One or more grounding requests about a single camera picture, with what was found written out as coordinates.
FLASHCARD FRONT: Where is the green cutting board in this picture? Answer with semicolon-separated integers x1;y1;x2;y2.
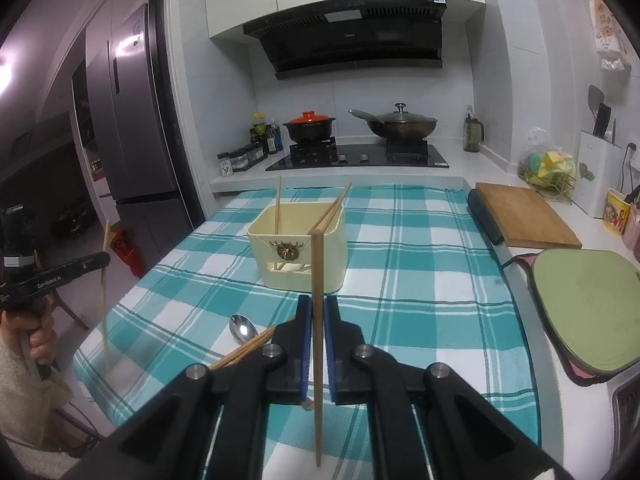
530;249;640;377

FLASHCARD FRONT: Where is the black range hood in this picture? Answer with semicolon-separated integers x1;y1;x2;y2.
243;0;447;81

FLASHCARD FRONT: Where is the white knife holder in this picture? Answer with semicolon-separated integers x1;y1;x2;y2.
579;130;626;219

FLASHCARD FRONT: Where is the wok with glass lid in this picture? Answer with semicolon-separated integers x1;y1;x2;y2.
348;102;438;141

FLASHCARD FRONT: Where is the teal checked tablecloth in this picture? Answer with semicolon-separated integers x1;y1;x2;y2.
72;183;543;480

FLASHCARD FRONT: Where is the red bag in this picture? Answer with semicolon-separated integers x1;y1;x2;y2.
110;227;146;279

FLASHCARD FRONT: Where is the metal spoon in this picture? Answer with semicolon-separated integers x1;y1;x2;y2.
229;314;259;346

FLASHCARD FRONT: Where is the plastic bag of colourful items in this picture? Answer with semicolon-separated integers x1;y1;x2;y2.
517;127;581;202

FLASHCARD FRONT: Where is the black gas stove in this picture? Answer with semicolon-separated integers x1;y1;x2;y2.
265;142;450;171

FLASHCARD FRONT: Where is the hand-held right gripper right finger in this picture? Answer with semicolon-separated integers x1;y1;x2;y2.
324;295;573;480

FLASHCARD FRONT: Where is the ceiling lamp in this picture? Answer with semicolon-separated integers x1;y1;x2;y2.
0;52;16;96

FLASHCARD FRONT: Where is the hanging food bag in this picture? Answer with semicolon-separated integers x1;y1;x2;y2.
590;0;631;72

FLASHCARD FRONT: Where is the black clay pot red lid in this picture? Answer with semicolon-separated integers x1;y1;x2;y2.
283;110;337;143

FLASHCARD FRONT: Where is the yellow printed cup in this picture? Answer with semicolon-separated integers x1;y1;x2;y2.
603;187;634;235

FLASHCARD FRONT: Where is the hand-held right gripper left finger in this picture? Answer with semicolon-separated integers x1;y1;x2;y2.
67;295;313;480

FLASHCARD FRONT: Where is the black spatula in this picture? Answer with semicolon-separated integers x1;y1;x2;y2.
587;85;607;134

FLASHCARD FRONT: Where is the grey refrigerator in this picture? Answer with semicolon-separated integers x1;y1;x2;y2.
85;2;193;241

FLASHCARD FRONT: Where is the person's left forearm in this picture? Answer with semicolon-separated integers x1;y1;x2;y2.
0;340;76;461

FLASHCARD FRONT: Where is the pink utensil cup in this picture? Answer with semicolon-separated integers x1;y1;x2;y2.
621;204;640;252

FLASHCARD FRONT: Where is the dark water bottle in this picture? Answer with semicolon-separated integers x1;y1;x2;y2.
462;105;486;153

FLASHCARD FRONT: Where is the yellow-capped sauce bottle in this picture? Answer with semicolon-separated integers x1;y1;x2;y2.
250;112;271;157

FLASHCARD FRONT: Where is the cream utensil holder box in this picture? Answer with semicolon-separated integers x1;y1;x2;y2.
247;203;348;295

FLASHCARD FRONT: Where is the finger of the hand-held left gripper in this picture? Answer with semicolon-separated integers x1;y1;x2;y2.
60;251;112;285

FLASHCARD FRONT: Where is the person's left hand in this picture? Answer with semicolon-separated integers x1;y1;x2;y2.
0;305;59;368

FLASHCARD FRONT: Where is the dark sink basin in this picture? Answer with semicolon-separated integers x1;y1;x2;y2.
612;377;640;443

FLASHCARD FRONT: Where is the wooden cutting board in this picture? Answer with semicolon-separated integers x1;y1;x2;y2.
474;181;583;250

